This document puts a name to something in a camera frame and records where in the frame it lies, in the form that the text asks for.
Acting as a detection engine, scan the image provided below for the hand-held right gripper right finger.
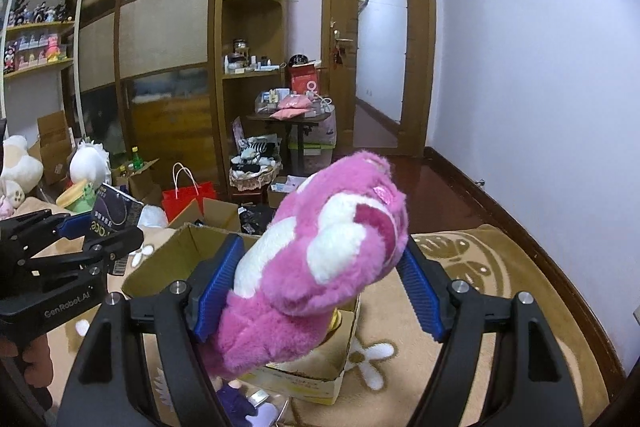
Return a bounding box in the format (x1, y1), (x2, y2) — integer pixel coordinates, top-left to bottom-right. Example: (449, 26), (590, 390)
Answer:
(397, 237), (583, 427)

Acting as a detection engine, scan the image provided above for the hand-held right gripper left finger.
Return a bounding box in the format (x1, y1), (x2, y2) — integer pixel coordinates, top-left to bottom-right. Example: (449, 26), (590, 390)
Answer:
(55, 234), (246, 427)

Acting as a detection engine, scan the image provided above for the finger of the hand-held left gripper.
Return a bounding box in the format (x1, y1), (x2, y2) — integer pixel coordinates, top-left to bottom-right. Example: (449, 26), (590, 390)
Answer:
(24, 227), (146, 281)
(0, 209), (96, 269)

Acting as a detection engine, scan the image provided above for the black packet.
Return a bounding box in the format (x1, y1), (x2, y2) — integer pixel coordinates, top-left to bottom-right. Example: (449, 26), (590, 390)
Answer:
(90, 183), (147, 253)

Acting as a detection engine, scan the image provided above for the pink plush bear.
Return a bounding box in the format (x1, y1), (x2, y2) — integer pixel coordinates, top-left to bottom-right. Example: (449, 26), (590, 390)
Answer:
(197, 150), (411, 380)

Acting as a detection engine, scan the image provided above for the printed cardboard box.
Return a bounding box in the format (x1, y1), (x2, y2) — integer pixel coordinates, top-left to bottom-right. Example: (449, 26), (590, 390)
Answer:
(121, 223), (362, 406)

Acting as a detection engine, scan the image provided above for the person's left hand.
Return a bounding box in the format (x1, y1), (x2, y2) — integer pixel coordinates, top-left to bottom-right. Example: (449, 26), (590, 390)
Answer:
(0, 334), (55, 410)

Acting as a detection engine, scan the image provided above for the green frog toy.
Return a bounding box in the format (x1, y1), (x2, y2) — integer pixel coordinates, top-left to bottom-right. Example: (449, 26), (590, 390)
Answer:
(56, 181), (98, 214)

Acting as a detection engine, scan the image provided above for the white round plush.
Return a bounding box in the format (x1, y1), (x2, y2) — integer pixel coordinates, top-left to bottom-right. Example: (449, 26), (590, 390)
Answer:
(69, 139), (112, 188)

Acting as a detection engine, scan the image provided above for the open cardboard box with bottles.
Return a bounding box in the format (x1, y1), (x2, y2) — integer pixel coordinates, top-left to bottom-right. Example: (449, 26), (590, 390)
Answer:
(112, 157), (163, 202)

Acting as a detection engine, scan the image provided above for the open brown cardboard box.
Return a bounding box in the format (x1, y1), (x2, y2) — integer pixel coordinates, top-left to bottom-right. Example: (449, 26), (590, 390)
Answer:
(167, 197), (241, 233)

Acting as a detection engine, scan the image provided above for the red paper bag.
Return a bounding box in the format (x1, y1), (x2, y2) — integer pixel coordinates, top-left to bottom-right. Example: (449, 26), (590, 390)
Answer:
(161, 163), (217, 223)

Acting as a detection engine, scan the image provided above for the cream plush toy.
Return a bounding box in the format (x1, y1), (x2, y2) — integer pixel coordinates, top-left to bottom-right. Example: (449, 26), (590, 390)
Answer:
(0, 135), (45, 208)

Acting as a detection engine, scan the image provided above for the plain brown cardboard box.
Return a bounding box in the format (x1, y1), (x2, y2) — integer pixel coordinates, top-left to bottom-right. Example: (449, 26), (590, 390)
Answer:
(27, 111), (73, 185)

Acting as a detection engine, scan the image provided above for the purple-clothed doll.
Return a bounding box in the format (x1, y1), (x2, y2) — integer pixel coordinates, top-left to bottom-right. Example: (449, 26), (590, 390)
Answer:
(215, 379), (261, 418)

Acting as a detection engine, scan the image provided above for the wicker basket of socks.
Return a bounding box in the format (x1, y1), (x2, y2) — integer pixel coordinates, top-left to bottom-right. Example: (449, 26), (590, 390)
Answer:
(229, 137), (283, 192)

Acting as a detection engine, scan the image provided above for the small cardboard box of papers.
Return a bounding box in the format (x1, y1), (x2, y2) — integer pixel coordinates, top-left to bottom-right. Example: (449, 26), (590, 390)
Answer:
(266, 175), (306, 208)

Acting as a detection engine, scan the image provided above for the wooden corner shelf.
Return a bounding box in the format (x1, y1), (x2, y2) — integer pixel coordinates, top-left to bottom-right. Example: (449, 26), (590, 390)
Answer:
(215, 0), (293, 202)

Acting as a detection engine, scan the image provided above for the small dark side table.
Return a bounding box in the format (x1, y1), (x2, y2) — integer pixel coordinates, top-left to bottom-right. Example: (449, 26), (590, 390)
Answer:
(246, 109), (333, 180)

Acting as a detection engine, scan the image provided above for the translucent storage bin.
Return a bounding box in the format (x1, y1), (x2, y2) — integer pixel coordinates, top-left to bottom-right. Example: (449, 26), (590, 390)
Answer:
(287, 112), (338, 178)

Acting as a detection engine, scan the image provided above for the pink packet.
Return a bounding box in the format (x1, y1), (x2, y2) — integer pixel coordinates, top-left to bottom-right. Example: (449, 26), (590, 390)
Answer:
(270, 94), (313, 120)

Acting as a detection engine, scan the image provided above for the wooden wardrobe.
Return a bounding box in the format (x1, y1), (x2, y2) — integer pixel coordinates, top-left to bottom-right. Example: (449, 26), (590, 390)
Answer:
(67, 0), (236, 208)

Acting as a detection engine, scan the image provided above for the red bag with white print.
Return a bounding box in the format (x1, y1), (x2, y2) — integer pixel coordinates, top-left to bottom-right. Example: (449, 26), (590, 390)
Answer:
(289, 62), (321, 95)

